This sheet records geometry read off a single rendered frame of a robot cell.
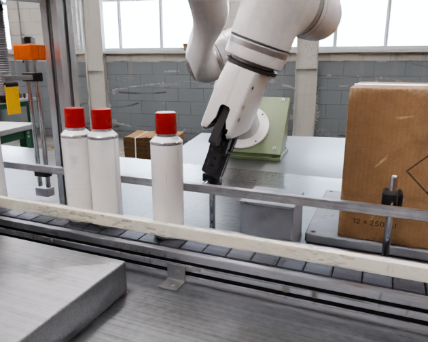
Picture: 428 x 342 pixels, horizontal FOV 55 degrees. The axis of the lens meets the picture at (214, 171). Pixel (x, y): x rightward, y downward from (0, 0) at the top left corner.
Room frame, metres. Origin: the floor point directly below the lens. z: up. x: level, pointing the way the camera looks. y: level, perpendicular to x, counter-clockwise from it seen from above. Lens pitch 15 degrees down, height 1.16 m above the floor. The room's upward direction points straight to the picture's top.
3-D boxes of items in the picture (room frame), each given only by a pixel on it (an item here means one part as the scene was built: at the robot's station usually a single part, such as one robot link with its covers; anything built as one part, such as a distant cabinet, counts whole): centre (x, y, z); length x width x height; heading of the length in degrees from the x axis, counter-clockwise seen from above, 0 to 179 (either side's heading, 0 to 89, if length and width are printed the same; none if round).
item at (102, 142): (0.69, 0.19, 0.98); 0.05 x 0.05 x 0.20
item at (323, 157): (1.46, -0.29, 0.81); 0.90 x 0.90 x 0.04; 78
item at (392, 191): (0.58, -0.27, 0.91); 0.07 x 0.03 x 0.16; 158
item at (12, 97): (0.78, 0.38, 1.09); 0.03 x 0.01 x 0.06; 158
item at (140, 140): (5.00, 0.73, 0.16); 0.65 x 0.54 x 0.32; 83
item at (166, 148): (0.64, 0.08, 0.98); 0.05 x 0.05 x 0.20
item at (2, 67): (0.90, 0.45, 1.18); 0.04 x 0.04 x 0.21
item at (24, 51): (0.82, 0.38, 1.05); 0.10 x 0.04 x 0.33; 158
